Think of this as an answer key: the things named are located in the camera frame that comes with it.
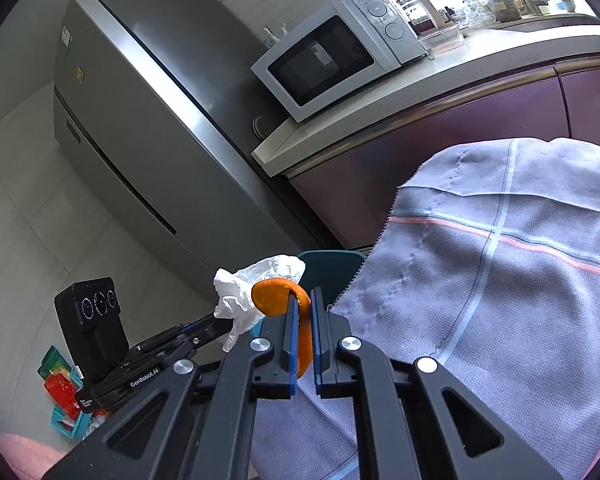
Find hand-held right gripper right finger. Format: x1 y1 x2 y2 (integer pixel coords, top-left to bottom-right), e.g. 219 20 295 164
310 287 566 480

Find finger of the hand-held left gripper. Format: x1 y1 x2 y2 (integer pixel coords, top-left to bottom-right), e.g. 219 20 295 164
180 312 232 350

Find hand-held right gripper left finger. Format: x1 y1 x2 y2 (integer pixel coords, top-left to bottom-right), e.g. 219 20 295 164
42 287 301 480

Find orange peel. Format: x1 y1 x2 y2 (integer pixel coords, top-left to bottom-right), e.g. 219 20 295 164
251 277 313 378

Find white tissue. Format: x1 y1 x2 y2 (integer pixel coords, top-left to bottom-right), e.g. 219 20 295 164
212 255 306 353

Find teal plastic bin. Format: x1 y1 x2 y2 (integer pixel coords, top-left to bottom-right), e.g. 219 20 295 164
296 250 367 306

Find person's left forearm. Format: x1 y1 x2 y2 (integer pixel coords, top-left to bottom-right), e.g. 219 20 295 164
0 432 67 480

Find colourful packets on floor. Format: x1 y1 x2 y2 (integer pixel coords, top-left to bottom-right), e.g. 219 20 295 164
37 345 107 441

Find grey checked tablecloth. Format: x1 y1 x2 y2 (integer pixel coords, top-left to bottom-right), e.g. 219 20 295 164
250 137 600 480

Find grey refrigerator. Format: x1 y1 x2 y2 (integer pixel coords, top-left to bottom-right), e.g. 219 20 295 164
52 0 331 306

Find purple base cabinets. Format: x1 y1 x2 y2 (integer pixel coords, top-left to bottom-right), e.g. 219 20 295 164
285 55 600 251

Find white microwave oven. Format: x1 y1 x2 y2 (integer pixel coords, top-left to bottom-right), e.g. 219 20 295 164
250 0 428 123

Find clear glass container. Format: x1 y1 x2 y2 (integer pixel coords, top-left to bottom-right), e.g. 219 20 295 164
417 25 465 54

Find clear plastic bag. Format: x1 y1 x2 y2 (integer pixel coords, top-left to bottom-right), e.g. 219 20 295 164
455 0 496 26

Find green filled bag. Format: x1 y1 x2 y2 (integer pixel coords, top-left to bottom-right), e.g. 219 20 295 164
485 0 524 21

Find white wall hook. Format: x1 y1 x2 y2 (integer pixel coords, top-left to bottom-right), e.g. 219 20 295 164
262 22 289 46

